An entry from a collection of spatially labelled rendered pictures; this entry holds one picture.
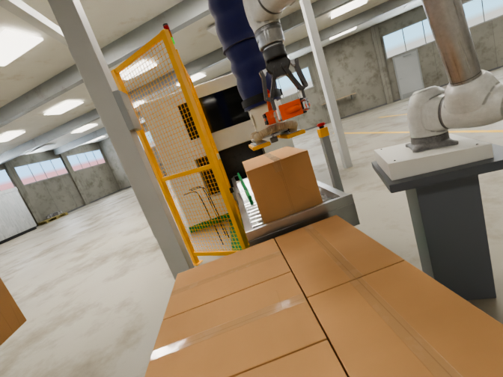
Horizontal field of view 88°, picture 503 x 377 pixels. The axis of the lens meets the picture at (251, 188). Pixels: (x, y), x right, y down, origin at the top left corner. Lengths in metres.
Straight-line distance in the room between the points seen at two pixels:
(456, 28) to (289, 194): 1.06
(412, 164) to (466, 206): 0.35
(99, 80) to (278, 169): 1.50
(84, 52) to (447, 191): 2.45
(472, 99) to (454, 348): 0.89
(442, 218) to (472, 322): 0.72
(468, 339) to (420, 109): 0.96
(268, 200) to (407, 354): 1.09
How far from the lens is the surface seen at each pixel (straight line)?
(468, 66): 1.34
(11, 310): 1.92
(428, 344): 0.88
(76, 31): 2.52
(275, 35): 0.95
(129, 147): 2.30
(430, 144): 1.50
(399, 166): 1.36
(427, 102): 1.46
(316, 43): 4.81
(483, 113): 1.36
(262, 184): 1.62
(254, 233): 1.61
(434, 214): 1.55
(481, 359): 0.86
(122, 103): 2.29
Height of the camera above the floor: 1.18
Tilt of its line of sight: 12 degrees down
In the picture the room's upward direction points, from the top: 19 degrees counter-clockwise
